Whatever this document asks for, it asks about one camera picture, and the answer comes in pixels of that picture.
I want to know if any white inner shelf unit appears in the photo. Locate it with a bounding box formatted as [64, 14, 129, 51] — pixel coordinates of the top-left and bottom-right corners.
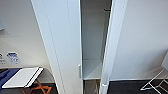
[82, 59, 103, 81]

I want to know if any white wardrobe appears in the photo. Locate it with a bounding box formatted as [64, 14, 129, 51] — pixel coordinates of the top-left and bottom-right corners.
[30, 0, 129, 94]

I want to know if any white folding rack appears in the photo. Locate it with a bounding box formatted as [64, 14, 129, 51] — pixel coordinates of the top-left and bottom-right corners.
[139, 68, 168, 92]

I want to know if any black wardrobe hook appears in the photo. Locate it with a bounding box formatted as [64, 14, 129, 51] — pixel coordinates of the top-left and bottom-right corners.
[103, 7, 111, 12]

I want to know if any blue plastic object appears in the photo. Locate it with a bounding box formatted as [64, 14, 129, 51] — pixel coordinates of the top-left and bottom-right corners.
[0, 68, 21, 90]

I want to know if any white door handle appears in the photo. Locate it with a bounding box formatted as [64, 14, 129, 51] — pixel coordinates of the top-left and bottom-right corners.
[77, 63, 82, 79]

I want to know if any white flat board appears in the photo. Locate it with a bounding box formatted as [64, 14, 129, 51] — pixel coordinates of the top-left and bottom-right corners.
[1, 66, 44, 89]

